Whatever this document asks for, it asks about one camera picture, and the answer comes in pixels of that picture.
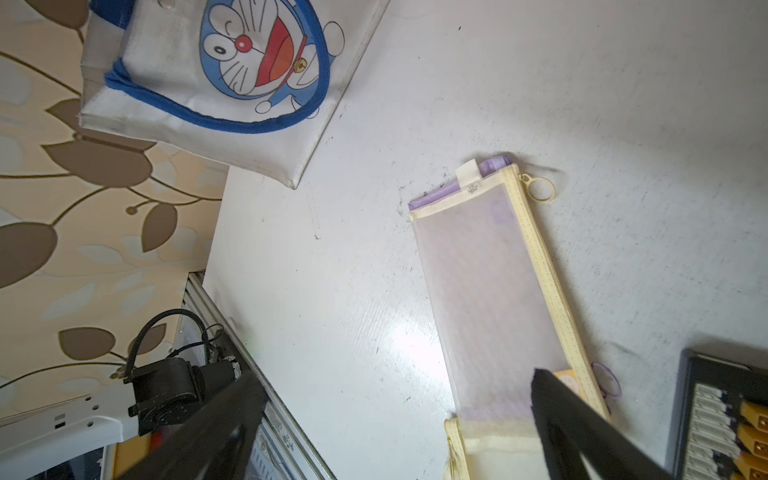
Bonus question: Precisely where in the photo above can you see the yellow trimmed mesh pouch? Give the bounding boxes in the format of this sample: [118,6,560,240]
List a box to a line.
[443,417,549,479]

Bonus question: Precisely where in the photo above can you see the black screwdriver bit case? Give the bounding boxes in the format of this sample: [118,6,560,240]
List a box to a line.
[666,349,767,480]

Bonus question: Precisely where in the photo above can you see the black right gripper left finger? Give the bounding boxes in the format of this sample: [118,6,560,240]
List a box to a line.
[120,372,268,480]

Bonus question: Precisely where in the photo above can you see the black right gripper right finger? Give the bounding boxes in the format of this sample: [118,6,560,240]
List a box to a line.
[531,369,672,479]

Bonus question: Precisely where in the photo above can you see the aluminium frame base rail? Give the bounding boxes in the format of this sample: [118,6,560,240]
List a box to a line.
[182,272,336,479]

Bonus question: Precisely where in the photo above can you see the white canvas tote bag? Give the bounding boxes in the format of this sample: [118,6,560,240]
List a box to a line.
[80,0,387,189]

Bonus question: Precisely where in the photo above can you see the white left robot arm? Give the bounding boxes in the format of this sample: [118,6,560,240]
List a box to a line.
[1,308,241,479]

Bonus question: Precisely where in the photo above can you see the purple yellow trimmed pouch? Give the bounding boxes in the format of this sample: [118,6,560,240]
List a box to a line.
[407,154,612,421]

